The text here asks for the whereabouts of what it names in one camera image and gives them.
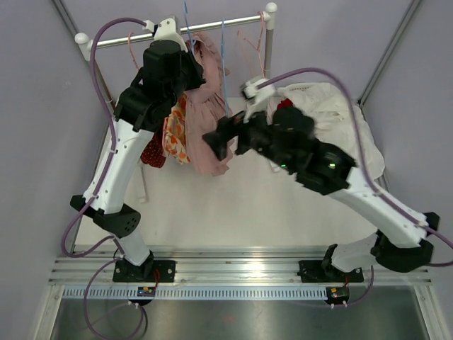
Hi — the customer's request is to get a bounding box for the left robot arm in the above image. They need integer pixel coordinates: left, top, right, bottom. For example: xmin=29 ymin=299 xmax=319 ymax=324
xmin=70 ymin=38 xmax=205 ymax=282

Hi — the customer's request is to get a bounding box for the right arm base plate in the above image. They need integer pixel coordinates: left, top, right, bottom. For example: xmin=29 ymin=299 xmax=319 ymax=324
xmin=297 ymin=260 xmax=365 ymax=283

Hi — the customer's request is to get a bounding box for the metal clothes rack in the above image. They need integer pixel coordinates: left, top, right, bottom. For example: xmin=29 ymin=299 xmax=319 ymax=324
xmin=74 ymin=2 xmax=277 ymax=212

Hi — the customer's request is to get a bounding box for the pink wire hanger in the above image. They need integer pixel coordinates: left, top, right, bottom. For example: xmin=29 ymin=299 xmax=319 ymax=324
xmin=236 ymin=11 xmax=265 ymax=77

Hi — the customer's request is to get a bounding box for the red polka dot skirt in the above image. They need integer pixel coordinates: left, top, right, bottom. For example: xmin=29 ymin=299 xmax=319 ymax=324
xmin=140 ymin=130 xmax=166 ymax=169

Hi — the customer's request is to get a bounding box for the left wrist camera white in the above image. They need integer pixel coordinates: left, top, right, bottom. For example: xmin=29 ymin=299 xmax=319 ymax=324
xmin=142 ymin=15 xmax=187 ymax=50

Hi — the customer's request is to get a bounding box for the pink skirt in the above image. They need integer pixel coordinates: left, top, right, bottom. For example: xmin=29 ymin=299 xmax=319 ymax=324
xmin=185 ymin=32 xmax=232 ymax=176

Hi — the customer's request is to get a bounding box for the blue hanger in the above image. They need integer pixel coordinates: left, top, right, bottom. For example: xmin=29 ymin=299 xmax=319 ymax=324
xmin=220 ymin=18 xmax=231 ymax=118
xmin=183 ymin=1 xmax=197 ymax=60

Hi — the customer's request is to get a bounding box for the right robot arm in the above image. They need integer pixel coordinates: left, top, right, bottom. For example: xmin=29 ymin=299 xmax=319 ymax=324
xmin=202 ymin=106 xmax=440 ymax=282

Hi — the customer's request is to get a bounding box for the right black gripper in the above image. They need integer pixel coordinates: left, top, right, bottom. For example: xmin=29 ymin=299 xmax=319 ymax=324
xmin=205 ymin=98 xmax=298 ymax=173

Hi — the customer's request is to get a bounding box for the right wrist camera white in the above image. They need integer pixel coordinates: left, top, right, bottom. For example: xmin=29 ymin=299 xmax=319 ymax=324
xmin=241 ymin=77 xmax=277 ymax=123

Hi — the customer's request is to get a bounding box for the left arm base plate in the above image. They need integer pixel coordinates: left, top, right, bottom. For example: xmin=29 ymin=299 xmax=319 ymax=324
xmin=113 ymin=259 xmax=176 ymax=283

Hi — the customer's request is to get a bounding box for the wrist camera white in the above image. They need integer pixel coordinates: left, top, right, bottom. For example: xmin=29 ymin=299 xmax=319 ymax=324
xmin=142 ymin=15 xmax=187 ymax=50
xmin=241 ymin=77 xmax=277 ymax=123

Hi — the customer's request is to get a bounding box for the slotted cable duct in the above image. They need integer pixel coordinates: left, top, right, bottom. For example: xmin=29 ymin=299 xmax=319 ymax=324
xmin=63 ymin=285 xmax=327 ymax=300

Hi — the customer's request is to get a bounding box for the white skirt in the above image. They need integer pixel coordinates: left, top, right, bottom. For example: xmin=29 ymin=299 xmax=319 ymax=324
xmin=277 ymin=82 xmax=385 ymax=180

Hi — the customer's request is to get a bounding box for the orange floral skirt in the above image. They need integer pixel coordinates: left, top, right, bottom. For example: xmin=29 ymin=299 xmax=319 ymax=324
xmin=162 ymin=95 xmax=190 ymax=164

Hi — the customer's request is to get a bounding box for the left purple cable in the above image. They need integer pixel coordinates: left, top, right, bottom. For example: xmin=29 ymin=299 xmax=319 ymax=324
xmin=60 ymin=18 xmax=156 ymax=336

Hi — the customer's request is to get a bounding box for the pink hanger left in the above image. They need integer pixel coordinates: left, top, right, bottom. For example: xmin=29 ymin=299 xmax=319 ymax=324
xmin=127 ymin=32 xmax=140 ymax=71

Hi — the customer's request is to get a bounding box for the aluminium rail frame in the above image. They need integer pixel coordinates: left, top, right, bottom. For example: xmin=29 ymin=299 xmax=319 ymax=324
xmin=47 ymin=244 xmax=435 ymax=286

